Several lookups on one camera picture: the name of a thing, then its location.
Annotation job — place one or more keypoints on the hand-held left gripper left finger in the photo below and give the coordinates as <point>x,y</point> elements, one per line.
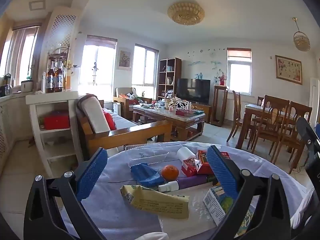
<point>92,172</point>

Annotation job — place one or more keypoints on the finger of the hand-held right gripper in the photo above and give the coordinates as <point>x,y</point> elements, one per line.
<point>317,130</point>
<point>306,135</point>

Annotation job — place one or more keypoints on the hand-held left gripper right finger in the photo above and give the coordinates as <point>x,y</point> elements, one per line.
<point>222,172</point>

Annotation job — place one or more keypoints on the purple plastic tube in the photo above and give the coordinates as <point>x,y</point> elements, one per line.
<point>192,182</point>

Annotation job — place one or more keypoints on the green gum box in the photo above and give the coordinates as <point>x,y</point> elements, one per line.
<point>245,221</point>

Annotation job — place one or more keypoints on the person's left hand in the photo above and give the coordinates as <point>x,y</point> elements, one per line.
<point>151,237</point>

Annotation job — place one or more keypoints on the wooden dining chair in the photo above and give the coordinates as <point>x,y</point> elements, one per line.
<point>276,110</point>
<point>301,120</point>
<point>261,101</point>
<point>237,105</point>

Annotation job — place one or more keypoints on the red cartoon drink carton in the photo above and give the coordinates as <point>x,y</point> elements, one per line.
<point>203,163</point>

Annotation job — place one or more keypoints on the crushed red drink carton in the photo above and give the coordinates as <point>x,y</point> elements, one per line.
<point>188,168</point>

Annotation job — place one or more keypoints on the white blue medicine box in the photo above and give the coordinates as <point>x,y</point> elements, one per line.
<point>216,206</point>

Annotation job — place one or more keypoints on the clear plastic wrapper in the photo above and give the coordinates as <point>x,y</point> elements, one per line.
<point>200,212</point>

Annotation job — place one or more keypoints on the orange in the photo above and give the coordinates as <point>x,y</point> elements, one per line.
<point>170,173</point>

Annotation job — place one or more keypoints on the blue face mask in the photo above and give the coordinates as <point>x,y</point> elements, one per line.
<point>146,176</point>

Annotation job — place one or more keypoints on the red cushion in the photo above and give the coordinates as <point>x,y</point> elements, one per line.
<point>110,121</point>

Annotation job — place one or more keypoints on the small white plastic bottle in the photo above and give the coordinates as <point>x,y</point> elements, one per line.
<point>168,187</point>

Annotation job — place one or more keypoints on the clear plastic container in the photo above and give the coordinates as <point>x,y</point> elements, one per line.
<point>150,155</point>

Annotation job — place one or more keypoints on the wooden dining table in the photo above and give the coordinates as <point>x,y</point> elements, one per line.
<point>250,108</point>

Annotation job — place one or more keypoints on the wooden sofa white cushions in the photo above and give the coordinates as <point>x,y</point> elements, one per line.
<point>140,132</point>

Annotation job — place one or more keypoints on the red box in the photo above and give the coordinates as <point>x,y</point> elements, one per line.
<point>57,121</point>

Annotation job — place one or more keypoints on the wooden television cabinet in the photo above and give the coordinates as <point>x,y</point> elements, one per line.
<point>206,110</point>

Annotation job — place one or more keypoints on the green tray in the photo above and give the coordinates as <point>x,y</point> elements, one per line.
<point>197,112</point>

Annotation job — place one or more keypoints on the large framed flower painting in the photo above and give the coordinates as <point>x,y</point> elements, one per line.
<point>288,70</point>

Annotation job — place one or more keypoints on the small white box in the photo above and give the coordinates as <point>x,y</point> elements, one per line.
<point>116,109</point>

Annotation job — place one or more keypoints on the wooden coffee table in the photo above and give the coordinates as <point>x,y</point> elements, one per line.
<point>175,122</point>

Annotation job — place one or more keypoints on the flattened yellow carton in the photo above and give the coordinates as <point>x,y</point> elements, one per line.
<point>155,203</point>

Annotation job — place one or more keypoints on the red tray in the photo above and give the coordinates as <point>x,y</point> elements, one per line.
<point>181,112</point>

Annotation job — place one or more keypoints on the white openwork ornament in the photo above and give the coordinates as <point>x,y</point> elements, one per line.
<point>177,104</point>

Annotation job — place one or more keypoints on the white open shelf unit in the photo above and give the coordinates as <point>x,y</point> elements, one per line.
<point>50,98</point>

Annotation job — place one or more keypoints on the wooden armchair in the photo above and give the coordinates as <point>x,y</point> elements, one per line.
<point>122,92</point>

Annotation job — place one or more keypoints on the tall wooden plant stand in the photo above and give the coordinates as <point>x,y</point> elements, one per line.
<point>221,87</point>

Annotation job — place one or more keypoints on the stuffed toy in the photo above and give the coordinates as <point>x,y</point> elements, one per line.
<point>131,96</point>

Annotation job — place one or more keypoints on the flat screen television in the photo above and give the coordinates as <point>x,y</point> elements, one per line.
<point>193,91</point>

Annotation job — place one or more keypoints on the gold pendant lamp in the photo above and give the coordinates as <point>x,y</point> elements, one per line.
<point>301,41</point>

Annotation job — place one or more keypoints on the red potted flowers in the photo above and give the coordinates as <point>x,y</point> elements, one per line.
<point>221,81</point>

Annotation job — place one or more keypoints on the brown beer bottle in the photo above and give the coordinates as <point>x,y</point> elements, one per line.
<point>50,80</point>
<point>59,80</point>

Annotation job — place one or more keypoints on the white lattice counter cabinet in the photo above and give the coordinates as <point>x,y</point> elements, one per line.
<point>7,120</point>

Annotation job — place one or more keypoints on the white spray bottle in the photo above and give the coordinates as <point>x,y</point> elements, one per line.
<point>43,83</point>

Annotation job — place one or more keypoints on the wooden bookshelf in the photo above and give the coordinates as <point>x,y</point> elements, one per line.
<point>178,75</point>

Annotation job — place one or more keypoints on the white rice cooker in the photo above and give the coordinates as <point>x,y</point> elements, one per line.
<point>27,86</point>

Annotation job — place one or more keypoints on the framed sunflower picture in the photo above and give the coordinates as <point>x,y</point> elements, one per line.
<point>124,59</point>

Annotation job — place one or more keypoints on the silver kettle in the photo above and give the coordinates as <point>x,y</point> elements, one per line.
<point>6,88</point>

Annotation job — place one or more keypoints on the white lattice column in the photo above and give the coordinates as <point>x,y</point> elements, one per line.
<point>62,27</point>

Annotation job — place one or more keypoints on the round gold ceiling lamp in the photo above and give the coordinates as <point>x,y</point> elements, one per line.
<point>186,13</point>

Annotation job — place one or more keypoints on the ceiling vent panel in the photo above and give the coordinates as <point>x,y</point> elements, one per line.
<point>37,5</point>

